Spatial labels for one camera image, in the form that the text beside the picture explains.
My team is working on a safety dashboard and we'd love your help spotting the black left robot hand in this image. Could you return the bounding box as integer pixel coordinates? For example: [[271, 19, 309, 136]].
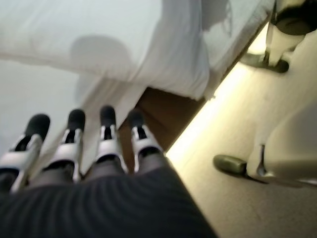
[[0, 105, 218, 238]]

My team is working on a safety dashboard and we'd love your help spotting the white mattress sheet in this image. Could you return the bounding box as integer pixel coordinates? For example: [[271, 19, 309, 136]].
[[0, 61, 149, 174]]

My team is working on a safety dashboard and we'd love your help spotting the brown tufted headboard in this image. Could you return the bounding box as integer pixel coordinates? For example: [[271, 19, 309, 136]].
[[120, 85, 207, 152]]

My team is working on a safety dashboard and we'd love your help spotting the beige fringed bed blanket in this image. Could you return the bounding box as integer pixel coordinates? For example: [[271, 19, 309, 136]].
[[203, 0, 276, 101]]

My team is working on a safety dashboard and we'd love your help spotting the white duvet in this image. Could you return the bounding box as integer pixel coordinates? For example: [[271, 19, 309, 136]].
[[0, 0, 211, 101]]

